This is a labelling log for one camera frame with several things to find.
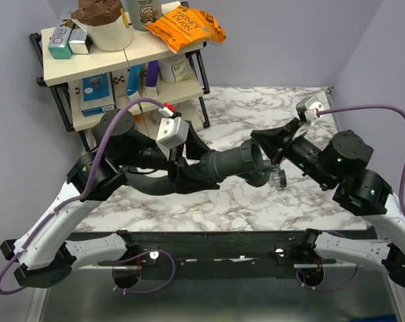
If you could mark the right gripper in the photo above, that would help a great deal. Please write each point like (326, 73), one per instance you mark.
(277, 141)

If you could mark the white yellow cup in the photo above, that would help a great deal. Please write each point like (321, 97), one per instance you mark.
(173, 69)

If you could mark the white skull cup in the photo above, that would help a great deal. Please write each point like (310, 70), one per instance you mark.
(143, 12)

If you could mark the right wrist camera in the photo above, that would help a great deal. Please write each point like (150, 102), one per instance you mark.
(307, 113)

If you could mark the purple white tube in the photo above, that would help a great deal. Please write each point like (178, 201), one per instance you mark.
(152, 82)

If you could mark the blue razor box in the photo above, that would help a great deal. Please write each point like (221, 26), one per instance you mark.
(97, 94)

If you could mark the blue white tube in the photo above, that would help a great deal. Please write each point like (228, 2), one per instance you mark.
(134, 82)

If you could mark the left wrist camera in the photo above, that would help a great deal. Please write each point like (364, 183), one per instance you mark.
(172, 132)

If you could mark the teal white box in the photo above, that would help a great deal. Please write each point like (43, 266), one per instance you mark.
(58, 45)

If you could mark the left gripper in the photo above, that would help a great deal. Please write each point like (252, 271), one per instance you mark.
(189, 180)

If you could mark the beige black shelf rack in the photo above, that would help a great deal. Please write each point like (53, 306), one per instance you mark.
(62, 77)

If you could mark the orange honey dijon chip bag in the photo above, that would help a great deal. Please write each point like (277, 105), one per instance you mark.
(184, 27)

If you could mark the grey white item lower shelf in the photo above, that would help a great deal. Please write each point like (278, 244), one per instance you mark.
(156, 116)

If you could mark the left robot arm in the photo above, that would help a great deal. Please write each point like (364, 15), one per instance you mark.
(45, 256)

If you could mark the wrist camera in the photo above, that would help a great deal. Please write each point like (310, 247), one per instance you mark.
(172, 132)
(307, 113)

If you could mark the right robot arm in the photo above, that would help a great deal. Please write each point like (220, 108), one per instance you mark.
(342, 167)

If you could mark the grey tee pipe fitting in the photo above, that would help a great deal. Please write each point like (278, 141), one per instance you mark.
(245, 161)

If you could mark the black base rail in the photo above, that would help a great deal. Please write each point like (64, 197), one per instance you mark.
(221, 255)

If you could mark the silver white box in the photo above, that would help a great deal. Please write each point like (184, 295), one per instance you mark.
(79, 42)

